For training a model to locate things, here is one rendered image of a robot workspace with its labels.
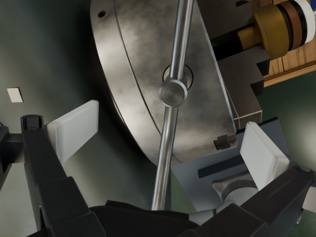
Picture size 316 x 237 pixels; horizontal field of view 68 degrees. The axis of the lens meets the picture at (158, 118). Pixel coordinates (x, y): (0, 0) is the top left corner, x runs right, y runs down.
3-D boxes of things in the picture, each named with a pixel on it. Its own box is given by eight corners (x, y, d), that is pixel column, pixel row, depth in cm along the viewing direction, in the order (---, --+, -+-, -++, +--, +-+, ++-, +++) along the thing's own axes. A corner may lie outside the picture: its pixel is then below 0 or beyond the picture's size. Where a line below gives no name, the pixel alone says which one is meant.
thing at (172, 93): (170, 65, 28) (160, 77, 17) (189, 67, 28) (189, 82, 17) (168, 82, 29) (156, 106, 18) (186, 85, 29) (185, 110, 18)
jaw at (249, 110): (196, 85, 41) (217, 147, 35) (190, 68, 37) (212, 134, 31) (261, 62, 39) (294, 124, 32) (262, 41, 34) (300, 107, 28)
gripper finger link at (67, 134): (58, 169, 15) (47, 167, 15) (98, 131, 22) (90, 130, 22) (57, 125, 14) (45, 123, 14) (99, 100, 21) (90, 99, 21)
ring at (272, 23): (251, 80, 37) (313, 58, 35) (237, 21, 33) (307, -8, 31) (236, 63, 45) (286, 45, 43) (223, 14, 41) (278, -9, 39)
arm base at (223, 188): (280, 195, 92) (286, 207, 87) (225, 211, 98) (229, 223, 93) (268, 162, 85) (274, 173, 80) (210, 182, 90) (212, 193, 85)
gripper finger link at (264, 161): (277, 158, 13) (291, 160, 13) (247, 120, 20) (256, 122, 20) (264, 203, 14) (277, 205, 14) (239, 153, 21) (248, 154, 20)
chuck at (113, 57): (174, 130, 61) (161, 211, 31) (127, 9, 54) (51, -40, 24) (186, 126, 60) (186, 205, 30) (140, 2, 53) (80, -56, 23)
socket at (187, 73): (167, 59, 28) (164, 61, 25) (194, 63, 28) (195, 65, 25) (163, 87, 29) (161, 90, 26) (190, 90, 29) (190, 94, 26)
